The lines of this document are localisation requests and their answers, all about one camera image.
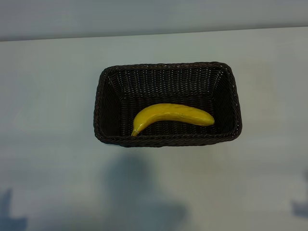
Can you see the yellow banana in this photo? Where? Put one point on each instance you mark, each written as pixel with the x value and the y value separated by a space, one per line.
pixel 168 113

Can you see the dark brown wicker basket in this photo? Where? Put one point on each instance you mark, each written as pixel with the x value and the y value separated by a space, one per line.
pixel 168 81

